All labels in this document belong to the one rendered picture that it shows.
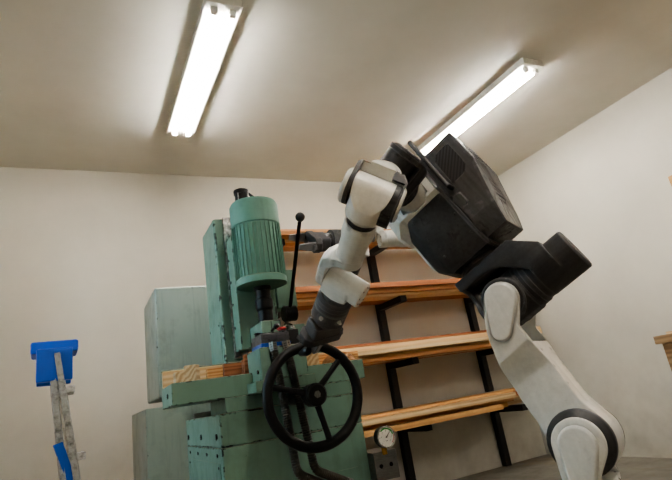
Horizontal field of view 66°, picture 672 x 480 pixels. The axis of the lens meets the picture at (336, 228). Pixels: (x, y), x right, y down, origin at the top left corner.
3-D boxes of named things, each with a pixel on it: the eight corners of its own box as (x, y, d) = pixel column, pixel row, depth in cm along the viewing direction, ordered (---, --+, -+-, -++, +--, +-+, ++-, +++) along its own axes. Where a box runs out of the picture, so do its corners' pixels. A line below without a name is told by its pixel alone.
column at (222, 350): (227, 413, 179) (211, 218, 201) (214, 415, 198) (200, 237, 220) (289, 403, 188) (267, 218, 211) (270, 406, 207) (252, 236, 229)
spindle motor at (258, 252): (244, 281, 169) (235, 194, 179) (231, 294, 184) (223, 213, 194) (294, 279, 177) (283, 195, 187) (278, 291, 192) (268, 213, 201)
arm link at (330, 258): (342, 305, 123) (355, 269, 114) (312, 285, 125) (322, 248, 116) (356, 289, 127) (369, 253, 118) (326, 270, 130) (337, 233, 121)
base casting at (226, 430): (220, 449, 142) (217, 414, 145) (186, 446, 191) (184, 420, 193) (363, 421, 161) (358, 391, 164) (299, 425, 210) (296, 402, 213)
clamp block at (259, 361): (261, 380, 143) (257, 347, 146) (248, 384, 155) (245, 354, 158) (310, 373, 150) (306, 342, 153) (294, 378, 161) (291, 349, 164)
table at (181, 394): (176, 404, 133) (174, 380, 134) (161, 409, 158) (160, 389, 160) (380, 374, 159) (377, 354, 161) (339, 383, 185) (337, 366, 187)
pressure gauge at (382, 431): (380, 456, 153) (375, 427, 156) (374, 456, 156) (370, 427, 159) (398, 452, 156) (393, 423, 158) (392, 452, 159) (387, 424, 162)
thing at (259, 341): (261, 347, 148) (259, 328, 149) (251, 353, 157) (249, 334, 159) (304, 343, 153) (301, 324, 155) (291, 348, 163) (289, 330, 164)
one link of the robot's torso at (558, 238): (598, 268, 128) (548, 218, 137) (588, 262, 118) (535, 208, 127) (511, 337, 138) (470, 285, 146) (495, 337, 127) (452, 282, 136)
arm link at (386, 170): (414, 172, 103) (416, 171, 124) (354, 148, 104) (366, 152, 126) (393, 226, 105) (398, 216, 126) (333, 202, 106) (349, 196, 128)
